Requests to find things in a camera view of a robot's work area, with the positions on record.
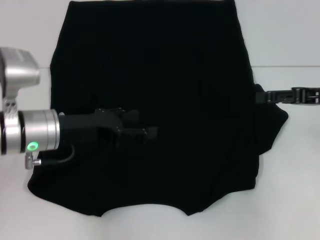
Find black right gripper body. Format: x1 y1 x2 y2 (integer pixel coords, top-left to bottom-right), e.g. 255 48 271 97
303 86 320 106

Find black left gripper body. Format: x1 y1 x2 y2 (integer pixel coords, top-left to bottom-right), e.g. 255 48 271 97
58 107 126 148

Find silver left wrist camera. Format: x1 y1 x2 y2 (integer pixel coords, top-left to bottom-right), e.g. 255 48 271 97
0 46 41 118

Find black shirt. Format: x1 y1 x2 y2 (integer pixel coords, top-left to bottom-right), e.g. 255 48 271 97
26 0 290 218

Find left gripper cable with plug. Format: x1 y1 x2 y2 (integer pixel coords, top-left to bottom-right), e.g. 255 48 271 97
24 144 76 170

